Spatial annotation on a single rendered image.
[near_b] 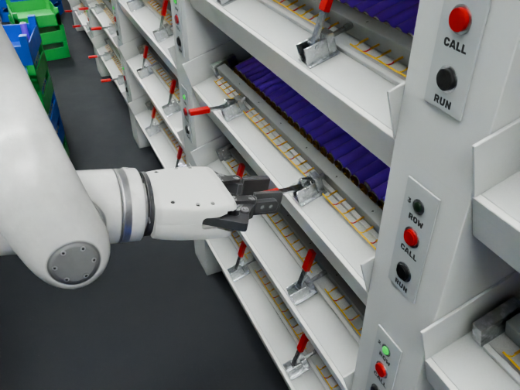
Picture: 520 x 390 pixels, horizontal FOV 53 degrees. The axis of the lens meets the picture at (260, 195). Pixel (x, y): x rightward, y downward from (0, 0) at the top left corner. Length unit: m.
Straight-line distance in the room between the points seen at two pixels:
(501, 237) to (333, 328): 0.42
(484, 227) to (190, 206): 0.31
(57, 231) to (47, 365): 0.79
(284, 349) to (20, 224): 0.65
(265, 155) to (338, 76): 0.26
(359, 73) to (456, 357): 0.30
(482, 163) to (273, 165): 0.43
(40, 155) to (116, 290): 0.90
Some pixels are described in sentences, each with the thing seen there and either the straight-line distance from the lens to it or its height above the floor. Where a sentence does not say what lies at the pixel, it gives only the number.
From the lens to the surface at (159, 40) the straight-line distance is 1.28.
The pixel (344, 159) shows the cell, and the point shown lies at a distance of 0.72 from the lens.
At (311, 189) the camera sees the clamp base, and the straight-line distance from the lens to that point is 0.69.
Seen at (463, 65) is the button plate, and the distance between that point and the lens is 0.40.
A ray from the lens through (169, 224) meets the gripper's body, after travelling 0.58.
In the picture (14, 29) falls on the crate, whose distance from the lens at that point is 1.77.
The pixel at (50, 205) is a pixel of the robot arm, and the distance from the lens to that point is 0.47.
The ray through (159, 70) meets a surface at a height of 0.34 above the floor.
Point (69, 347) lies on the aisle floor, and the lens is 1.26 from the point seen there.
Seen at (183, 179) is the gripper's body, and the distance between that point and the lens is 0.62.
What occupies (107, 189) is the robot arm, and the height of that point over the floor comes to 0.63.
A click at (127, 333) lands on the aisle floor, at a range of 1.25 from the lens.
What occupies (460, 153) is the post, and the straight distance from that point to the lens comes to 0.41.
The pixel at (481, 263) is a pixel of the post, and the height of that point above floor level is 0.63.
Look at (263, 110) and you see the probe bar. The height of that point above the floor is 0.56.
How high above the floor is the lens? 0.94
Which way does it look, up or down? 36 degrees down
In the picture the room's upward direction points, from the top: straight up
